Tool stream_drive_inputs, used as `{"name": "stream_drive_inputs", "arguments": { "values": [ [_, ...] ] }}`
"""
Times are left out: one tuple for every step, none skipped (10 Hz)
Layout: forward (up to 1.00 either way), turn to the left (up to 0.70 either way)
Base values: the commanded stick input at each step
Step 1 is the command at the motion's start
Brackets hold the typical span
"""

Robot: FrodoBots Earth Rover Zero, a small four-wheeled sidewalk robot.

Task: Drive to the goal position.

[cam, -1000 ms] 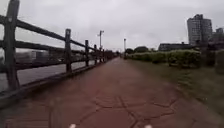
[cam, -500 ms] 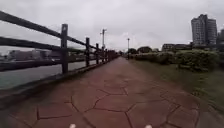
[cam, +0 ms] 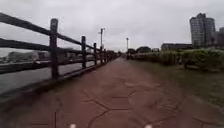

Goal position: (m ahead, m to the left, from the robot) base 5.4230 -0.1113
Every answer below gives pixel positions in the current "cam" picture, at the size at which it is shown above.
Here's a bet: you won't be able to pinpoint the lamp pole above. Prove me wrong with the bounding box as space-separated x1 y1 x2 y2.
98 27 106 51
125 37 130 54

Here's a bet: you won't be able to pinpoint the red paved path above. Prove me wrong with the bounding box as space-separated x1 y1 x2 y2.
0 57 224 128

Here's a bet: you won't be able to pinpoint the dark trees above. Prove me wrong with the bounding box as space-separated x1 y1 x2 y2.
127 46 153 55

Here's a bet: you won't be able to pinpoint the dark wooden fence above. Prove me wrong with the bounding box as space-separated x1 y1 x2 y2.
0 12 118 101

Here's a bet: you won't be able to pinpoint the low wide building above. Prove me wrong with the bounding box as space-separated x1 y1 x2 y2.
160 42 194 52

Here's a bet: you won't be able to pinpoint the grass strip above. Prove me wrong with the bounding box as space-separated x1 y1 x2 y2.
131 59 224 108

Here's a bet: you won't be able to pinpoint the row of green bushes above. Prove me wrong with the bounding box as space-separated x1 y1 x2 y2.
128 48 224 72

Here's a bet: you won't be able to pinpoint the row of buildings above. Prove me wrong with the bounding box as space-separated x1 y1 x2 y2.
0 50 51 64

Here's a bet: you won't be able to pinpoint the grey water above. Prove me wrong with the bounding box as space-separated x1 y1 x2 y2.
0 59 96 96

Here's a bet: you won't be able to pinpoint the tall grey building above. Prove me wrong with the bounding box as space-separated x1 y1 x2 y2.
189 12 217 48

